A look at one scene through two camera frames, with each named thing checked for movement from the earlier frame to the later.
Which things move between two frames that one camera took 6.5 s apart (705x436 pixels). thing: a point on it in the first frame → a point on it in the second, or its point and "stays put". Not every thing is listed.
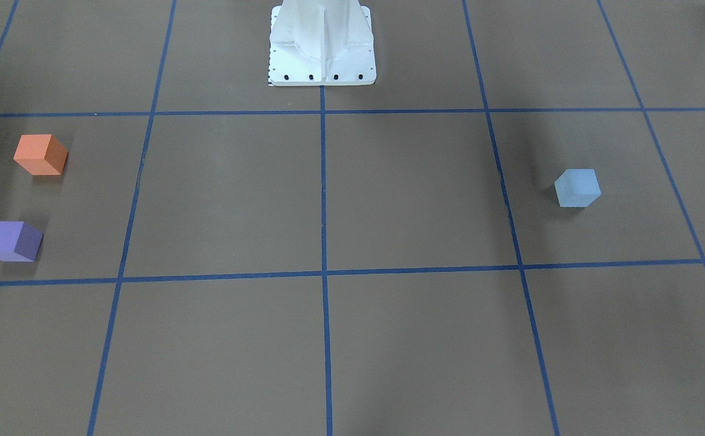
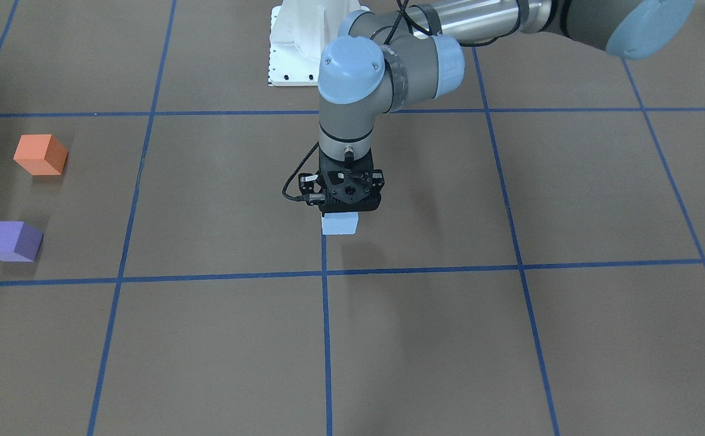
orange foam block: x=40 y=154 stays put
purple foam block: x=12 y=241 stays put
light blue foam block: x=578 y=188 → x=344 y=223
